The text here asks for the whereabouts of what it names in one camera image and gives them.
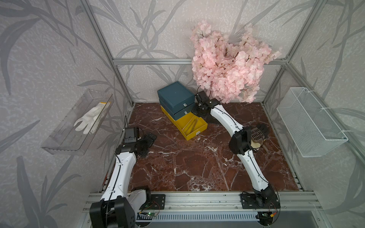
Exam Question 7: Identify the yellow bottom drawer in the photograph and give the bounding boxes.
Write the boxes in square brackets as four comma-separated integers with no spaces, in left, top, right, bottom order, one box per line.
[160,106,208,141]

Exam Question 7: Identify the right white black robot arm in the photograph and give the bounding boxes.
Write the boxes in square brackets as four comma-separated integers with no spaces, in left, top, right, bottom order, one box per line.
[193,91,280,208]

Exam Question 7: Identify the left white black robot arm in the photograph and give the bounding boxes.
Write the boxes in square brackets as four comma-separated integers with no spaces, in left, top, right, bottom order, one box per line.
[89,127,157,228]

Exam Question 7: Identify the teal drawer cabinet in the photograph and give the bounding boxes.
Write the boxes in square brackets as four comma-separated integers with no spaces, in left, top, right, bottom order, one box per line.
[157,81,195,120]

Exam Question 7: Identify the pink blossom artificial tree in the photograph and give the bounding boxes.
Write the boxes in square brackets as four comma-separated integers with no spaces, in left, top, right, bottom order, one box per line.
[191,20,281,104]

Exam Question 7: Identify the white glove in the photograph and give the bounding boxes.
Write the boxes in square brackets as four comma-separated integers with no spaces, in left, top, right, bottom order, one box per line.
[74,102,106,135]

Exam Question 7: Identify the beige slotted scoop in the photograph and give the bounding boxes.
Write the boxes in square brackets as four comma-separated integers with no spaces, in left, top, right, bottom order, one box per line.
[251,127,266,150]

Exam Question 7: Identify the left circuit board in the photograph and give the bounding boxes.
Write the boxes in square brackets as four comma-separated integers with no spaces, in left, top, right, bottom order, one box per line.
[138,212,160,220]

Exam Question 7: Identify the circuit board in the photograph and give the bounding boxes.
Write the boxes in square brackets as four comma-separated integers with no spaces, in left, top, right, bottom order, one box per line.
[138,212,160,220]
[256,211,277,222]

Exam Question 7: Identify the right circuit board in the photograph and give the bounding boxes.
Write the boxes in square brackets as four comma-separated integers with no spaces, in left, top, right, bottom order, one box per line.
[256,211,277,222]

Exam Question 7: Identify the clear plastic wall tray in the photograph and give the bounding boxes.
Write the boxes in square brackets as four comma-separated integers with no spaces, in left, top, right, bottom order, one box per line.
[41,89,114,155]

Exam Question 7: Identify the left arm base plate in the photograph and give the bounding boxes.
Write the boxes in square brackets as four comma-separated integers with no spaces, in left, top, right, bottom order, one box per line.
[146,194,166,211]

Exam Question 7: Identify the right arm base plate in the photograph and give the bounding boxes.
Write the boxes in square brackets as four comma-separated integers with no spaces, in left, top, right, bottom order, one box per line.
[240,192,281,210]

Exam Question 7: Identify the white wire mesh basket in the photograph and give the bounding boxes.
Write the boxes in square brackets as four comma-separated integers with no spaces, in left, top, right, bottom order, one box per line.
[277,87,348,158]

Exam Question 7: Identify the aluminium front rail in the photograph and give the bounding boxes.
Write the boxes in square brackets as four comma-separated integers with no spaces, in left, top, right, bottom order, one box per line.
[82,191,324,213]

